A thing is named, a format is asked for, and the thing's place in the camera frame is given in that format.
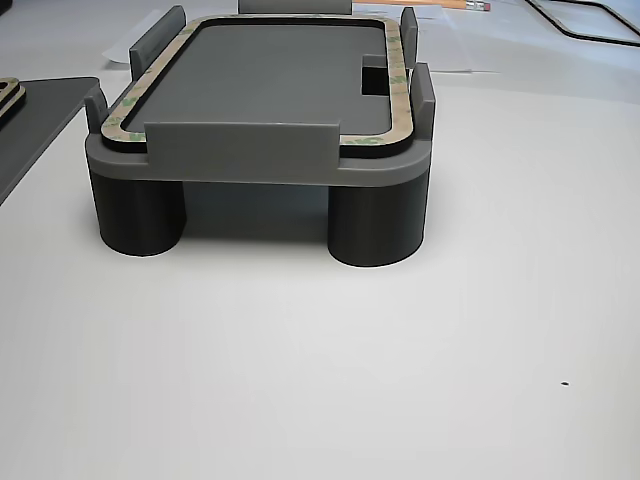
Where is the white paper sheet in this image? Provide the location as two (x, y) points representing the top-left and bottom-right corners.
(102, 0), (176, 64)

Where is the tan adhesive rectangular frame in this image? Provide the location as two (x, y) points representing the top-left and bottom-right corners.
(0, 76), (27, 121)
(99, 14), (414, 160)

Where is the dark grey tray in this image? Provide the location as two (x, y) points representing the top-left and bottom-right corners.
(0, 75), (101, 207)

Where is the black thin gasket loop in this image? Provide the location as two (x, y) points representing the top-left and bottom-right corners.
(524, 0), (640, 49)

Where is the yellow pencil with eraser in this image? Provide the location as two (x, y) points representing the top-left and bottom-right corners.
(439, 0), (491, 13)

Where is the gray rectangular frame holder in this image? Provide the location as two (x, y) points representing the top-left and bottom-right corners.
(83, 0), (437, 269)

